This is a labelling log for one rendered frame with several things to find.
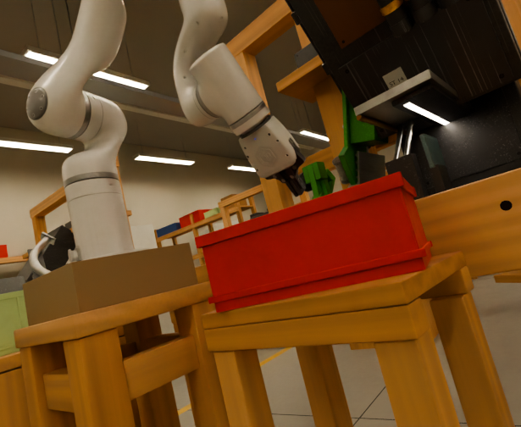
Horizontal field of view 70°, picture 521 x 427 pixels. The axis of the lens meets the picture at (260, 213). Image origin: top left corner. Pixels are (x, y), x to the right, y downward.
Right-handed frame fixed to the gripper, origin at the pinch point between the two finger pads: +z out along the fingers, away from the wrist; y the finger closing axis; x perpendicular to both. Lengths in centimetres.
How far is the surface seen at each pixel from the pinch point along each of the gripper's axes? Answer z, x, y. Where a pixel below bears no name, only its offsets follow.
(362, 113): -3.8, 13.4, 14.9
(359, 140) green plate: 6.5, 28.5, 5.1
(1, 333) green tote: -9, -38, -85
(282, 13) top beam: -34, 101, -26
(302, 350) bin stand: 22.7, -24.5, -3.9
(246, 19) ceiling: -83, 507, -253
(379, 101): -4.5, 13.3, 19.4
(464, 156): 24.6, 34.7, 24.4
